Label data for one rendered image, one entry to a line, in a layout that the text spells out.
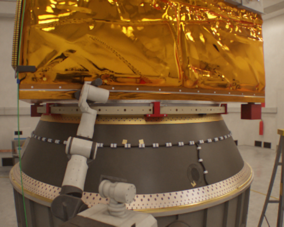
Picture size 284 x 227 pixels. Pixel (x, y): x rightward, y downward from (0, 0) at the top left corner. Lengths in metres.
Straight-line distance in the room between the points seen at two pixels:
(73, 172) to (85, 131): 0.19
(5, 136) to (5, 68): 1.85
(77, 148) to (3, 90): 5.93
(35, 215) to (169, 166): 0.94
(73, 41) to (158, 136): 0.73
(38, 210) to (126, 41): 1.19
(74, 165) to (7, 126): 5.91
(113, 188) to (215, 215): 0.91
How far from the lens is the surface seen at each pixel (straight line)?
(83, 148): 1.01
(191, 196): 1.39
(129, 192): 0.77
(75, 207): 0.90
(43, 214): 1.61
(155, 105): 1.41
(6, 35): 7.13
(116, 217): 0.80
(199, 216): 1.47
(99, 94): 1.08
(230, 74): 1.87
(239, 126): 10.30
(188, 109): 1.52
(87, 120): 1.06
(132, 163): 1.35
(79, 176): 0.98
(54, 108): 1.67
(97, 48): 1.36
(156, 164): 1.37
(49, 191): 1.50
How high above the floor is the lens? 1.71
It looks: 2 degrees down
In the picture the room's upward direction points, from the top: straight up
